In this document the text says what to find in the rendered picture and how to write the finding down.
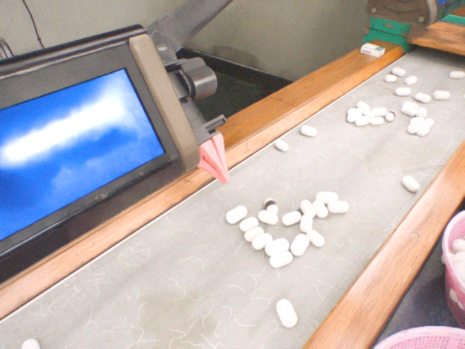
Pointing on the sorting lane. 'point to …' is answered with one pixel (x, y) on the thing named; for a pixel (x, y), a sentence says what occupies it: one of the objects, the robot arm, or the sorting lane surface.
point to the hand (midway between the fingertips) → (224, 178)
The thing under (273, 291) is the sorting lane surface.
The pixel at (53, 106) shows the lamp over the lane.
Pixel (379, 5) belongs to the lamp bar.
